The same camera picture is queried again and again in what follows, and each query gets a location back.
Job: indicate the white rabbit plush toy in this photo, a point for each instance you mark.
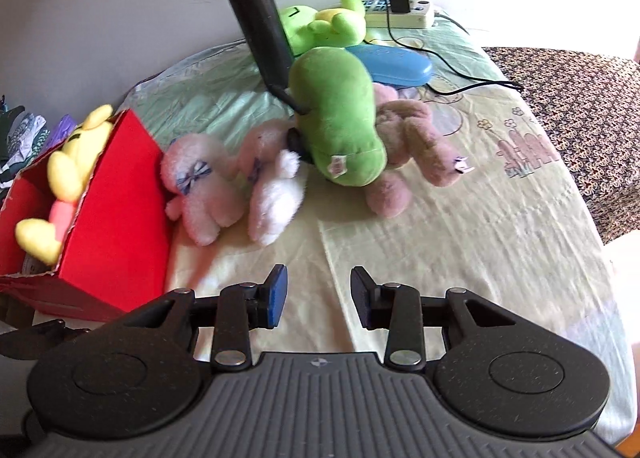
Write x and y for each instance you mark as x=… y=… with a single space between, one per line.
x=210 y=198

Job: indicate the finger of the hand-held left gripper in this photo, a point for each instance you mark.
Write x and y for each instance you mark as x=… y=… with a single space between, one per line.
x=30 y=339

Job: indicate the yellow tiger plush toy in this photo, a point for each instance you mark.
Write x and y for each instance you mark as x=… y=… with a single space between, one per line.
x=75 y=163

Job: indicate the striped cloth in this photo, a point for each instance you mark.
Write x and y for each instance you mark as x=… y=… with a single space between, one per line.
x=22 y=138

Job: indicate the green frog plush toy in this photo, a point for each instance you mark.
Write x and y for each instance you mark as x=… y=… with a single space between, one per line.
x=300 y=28

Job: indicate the pink bear plush toy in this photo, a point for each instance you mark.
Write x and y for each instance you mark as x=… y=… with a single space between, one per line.
x=425 y=138

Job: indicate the white power strip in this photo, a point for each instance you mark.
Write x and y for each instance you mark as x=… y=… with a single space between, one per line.
x=410 y=18

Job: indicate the brown patterned cloth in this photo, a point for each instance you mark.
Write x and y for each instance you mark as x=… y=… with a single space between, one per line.
x=575 y=103

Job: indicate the black thermos bottle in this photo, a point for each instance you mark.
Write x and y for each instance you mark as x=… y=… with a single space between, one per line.
x=255 y=13

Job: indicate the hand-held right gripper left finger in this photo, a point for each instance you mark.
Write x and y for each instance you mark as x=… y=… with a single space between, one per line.
x=276 y=295

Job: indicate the blue glasses case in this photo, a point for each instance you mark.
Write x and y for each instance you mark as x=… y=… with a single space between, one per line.
x=395 y=66

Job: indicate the red cardboard box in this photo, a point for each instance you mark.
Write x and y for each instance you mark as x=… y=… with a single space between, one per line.
x=120 y=218

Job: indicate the purple tissue packet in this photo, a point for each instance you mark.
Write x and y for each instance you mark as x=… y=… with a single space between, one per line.
x=60 y=131

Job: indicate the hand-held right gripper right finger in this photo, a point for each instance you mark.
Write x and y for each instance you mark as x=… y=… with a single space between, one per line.
x=361 y=300

